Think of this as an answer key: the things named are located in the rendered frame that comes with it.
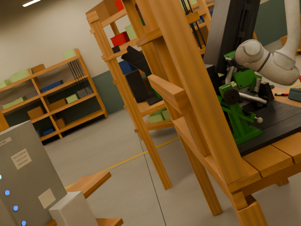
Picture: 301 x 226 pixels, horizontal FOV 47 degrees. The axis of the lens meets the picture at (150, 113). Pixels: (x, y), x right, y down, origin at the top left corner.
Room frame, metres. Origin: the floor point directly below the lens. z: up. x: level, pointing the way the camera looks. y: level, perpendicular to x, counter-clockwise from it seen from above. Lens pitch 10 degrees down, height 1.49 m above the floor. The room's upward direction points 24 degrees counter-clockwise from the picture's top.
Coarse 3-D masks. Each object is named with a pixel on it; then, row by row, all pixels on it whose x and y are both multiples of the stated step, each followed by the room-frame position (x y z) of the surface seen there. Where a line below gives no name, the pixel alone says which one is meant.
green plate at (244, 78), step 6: (228, 54) 1.93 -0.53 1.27; (240, 72) 1.90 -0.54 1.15; (246, 72) 1.89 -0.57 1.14; (252, 72) 1.89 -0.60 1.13; (234, 78) 1.89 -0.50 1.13; (240, 78) 1.89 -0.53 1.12; (246, 78) 1.89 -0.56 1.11; (252, 78) 1.88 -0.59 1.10; (240, 84) 1.88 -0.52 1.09; (246, 84) 1.88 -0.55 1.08
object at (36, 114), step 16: (16, 80) 10.20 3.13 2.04; (32, 80) 10.18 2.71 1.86; (32, 96) 10.23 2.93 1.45; (80, 96) 10.26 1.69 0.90; (96, 96) 10.22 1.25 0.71; (32, 112) 10.24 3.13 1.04; (48, 112) 10.18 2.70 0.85; (96, 112) 10.45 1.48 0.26; (48, 128) 10.60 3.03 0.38; (64, 128) 10.15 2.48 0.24
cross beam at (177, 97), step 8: (152, 80) 2.23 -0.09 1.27; (160, 80) 2.02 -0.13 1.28; (160, 88) 1.85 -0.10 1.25; (168, 88) 1.57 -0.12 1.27; (176, 88) 1.47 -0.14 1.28; (168, 96) 1.58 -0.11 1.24; (176, 96) 1.36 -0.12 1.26; (184, 96) 1.36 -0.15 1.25; (176, 104) 1.38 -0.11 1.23; (184, 104) 1.36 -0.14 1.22; (184, 112) 1.36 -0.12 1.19
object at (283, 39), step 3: (300, 15) 7.82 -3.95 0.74; (300, 18) 7.86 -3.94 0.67; (285, 36) 7.75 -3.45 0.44; (282, 39) 7.80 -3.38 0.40; (285, 39) 7.68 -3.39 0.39; (282, 42) 7.83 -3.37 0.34; (285, 42) 7.71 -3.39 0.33; (300, 42) 7.22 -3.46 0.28; (282, 45) 7.87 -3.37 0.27; (300, 45) 7.25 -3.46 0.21; (300, 48) 7.28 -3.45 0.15; (297, 51) 7.36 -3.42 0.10; (297, 54) 7.44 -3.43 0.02
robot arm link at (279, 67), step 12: (288, 0) 1.50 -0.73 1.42; (288, 12) 1.50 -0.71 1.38; (288, 24) 1.50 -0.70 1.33; (300, 24) 1.49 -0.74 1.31; (288, 36) 1.51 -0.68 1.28; (300, 36) 1.49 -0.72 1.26; (288, 48) 1.49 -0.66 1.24; (276, 60) 1.48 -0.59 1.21; (288, 60) 1.47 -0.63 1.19; (264, 72) 1.50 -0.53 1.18; (276, 72) 1.47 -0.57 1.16; (288, 72) 1.46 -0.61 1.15; (288, 84) 1.48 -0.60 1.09
